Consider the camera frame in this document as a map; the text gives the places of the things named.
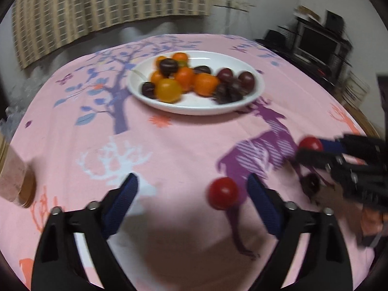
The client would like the yellowish orange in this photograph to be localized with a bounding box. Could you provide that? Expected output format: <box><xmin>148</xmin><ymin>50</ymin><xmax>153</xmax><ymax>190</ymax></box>
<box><xmin>156</xmin><ymin>78</ymin><xmax>183</xmax><ymax>104</ymax></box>

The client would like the black speaker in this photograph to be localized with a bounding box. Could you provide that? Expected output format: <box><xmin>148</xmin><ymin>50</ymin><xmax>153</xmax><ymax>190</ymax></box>
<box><xmin>324</xmin><ymin>10</ymin><xmax>345</xmax><ymax>33</ymax></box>

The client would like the red cherry tomato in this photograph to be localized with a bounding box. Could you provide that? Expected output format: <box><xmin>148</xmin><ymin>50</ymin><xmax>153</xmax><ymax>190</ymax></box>
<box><xmin>299</xmin><ymin>137</ymin><xmax>324</xmax><ymax>152</ymax></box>
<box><xmin>208</xmin><ymin>177</ymin><xmax>239</xmax><ymax>210</ymax></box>

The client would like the computer monitor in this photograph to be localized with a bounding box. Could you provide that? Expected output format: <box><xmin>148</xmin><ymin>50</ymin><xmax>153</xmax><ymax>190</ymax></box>
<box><xmin>298</xmin><ymin>25</ymin><xmax>339</xmax><ymax>63</ymax></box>

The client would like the striped beige curtain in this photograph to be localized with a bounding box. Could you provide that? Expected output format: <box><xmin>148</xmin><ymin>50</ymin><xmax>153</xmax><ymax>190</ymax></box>
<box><xmin>11</xmin><ymin>0</ymin><xmax>214</xmax><ymax>70</ymax></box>

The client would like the black desk shelf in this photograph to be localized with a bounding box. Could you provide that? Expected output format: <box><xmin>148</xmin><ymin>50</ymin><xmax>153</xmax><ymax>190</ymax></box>
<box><xmin>257</xmin><ymin>5</ymin><xmax>354</xmax><ymax>80</ymax></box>

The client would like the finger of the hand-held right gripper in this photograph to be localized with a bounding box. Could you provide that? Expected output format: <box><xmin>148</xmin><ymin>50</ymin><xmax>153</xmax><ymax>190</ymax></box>
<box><xmin>320</xmin><ymin>133</ymin><xmax>381</xmax><ymax>161</ymax></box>
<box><xmin>295</xmin><ymin>148</ymin><xmax>338</xmax><ymax>172</ymax></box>

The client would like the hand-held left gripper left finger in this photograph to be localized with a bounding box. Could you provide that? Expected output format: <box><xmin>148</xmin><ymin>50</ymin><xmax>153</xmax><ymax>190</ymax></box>
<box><xmin>30</xmin><ymin>172</ymin><xmax>139</xmax><ymax>291</ymax></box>

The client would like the pink deer print tablecloth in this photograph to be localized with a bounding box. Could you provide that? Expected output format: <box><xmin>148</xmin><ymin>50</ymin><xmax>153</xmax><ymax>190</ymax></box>
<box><xmin>0</xmin><ymin>33</ymin><xmax>380</xmax><ymax>291</ymax></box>

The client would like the jar with cream lid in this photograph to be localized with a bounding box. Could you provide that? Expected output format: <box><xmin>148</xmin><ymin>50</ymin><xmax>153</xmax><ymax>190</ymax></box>
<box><xmin>0</xmin><ymin>132</ymin><xmax>37</xmax><ymax>210</ymax></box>

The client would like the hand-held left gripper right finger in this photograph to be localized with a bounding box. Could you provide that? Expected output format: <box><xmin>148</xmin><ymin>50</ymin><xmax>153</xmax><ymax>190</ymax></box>
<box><xmin>246</xmin><ymin>173</ymin><xmax>354</xmax><ymax>291</ymax></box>

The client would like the white plastic bucket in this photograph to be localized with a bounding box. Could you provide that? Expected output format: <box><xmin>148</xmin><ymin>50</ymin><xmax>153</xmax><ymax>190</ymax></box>
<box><xmin>345</xmin><ymin>72</ymin><xmax>369</xmax><ymax>104</ymax></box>

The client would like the person's right hand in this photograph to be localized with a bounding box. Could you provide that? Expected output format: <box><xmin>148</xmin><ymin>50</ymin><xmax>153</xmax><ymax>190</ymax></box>
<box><xmin>360</xmin><ymin>205</ymin><xmax>385</xmax><ymax>247</ymax></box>

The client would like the dark purple plum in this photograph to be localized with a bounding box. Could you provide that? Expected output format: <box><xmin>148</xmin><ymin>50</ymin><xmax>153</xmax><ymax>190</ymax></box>
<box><xmin>216</xmin><ymin>68</ymin><xmax>234</xmax><ymax>83</ymax></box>
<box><xmin>159</xmin><ymin>58</ymin><xmax>179</xmax><ymax>78</ymax></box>

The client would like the black hat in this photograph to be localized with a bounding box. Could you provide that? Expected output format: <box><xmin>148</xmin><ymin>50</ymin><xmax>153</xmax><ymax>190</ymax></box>
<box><xmin>255</xmin><ymin>29</ymin><xmax>287</xmax><ymax>51</ymax></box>

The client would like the wooden board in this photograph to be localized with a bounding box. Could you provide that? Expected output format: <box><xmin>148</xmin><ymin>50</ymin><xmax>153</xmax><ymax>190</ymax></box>
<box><xmin>295</xmin><ymin>5</ymin><xmax>321</xmax><ymax>21</ymax></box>

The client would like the white oval plate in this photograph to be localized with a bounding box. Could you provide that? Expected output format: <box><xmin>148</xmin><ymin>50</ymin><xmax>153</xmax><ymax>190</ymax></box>
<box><xmin>127</xmin><ymin>50</ymin><xmax>265</xmax><ymax>116</ymax></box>

